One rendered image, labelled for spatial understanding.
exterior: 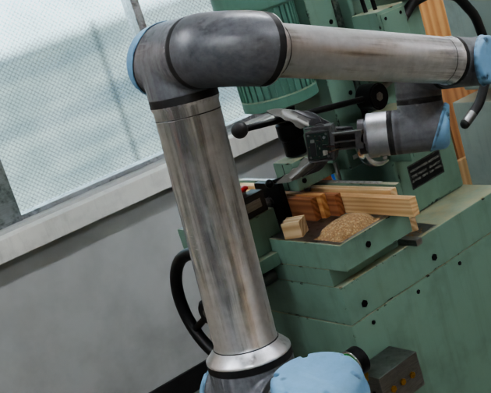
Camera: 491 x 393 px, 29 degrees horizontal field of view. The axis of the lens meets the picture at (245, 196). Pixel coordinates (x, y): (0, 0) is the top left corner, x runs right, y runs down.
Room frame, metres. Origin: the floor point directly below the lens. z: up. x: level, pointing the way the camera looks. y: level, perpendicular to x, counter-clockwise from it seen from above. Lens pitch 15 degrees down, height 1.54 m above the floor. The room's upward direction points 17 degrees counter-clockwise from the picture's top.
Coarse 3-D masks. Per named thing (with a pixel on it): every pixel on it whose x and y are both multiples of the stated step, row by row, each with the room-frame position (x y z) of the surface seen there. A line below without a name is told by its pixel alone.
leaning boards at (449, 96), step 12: (432, 0) 3.97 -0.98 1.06; (432, 12) 3.95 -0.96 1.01; (444, 12) 3.99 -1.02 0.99; (432, 24) 3.94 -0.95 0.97; (444, 24) 3.98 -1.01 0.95; (444, 36) 3.96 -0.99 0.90; (444, 96) 3.72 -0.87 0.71; (456, 96) 3.75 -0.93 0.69; (456, 120) 3.73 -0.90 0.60; (456, 132) 3.72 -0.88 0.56; (456, 144) 3.71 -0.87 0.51; (468, 180) 3.65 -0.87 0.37
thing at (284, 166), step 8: (280, 160) 2.15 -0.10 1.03; (288, 160) 2.12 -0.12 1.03; (296, 160) 2.10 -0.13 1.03; (280, 168) 2.13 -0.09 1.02; (288, 168) 2.10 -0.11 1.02; (328, 168) 2.14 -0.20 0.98; (280, 176) 2.13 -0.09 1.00; (304, 176) 2.10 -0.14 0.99; (312, 176) 2.11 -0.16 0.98; (320, 176) 2.13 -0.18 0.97; (288, 184) 2.11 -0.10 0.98; (296, 184) 2.09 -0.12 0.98; (304, 184) 2.10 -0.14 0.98; (312, 184) 2.11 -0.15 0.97
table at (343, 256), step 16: (320, 224) 2.02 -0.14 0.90; (384, 224) 1.92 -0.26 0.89; (400, 224) 1.94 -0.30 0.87; (272, 240) 2.02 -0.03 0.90; (288, 240) 1.98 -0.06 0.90; (304, 240) 1.94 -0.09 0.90; (320, 240) 1.91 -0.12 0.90; (352, 240) 1.86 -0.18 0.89; (368, 240) 1.89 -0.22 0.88; (384, 240) 1.91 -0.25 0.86; (272, 256) 2.00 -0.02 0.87; (288, 256) 1.99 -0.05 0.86; (304, 256) 1.94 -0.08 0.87; (320, 256) 1.90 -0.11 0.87; (336, 256) 1.86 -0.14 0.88; (352, 256) 1.86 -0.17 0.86; (368, 256) 1.88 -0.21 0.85
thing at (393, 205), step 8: (344, 200) 2.03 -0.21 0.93; (352, 200) 2.01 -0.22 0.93; (360, 200) 1.99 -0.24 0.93; (368, 200) 1.97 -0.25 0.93; (376, 200) 1.95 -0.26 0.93; (384, 200) 1.93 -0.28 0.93; (392, 200) 1.91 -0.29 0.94; (400, 200) 1.90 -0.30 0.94; (408, 200) 1.88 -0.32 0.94; (416, 200) 1.88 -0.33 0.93; (344, 208) 2.04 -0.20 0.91; (352, 208) 2.02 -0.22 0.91; (360, 208) 2.00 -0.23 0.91; (368, 208) 1.98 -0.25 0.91; (376, 208) 1.96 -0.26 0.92; (384, 208) 1.94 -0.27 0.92; (392, 208) 1.92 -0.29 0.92; (400, 208) 1.90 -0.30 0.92; (408, 208) 1.88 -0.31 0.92; (416, 208) 1.88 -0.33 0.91; (408, 216) 1.88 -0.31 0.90
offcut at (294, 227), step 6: (294, 216) 2.01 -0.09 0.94; (300, 216) 2.00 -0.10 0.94; (282, 222) 1.99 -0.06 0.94; (288, 222) 1.98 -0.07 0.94; (294, 222) 1.97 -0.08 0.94; (300, 222) 1.97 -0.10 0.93; (282, 228) 1.99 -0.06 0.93; (288, 228) 1.98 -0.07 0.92; (294, 228) 1.97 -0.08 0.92; (300, 228) 1.97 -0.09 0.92; (306, 228) 1.99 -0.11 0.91; (288, 234) 1.98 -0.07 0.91; (294, 234) 1.97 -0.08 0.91; (300, 234) 1.97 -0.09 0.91
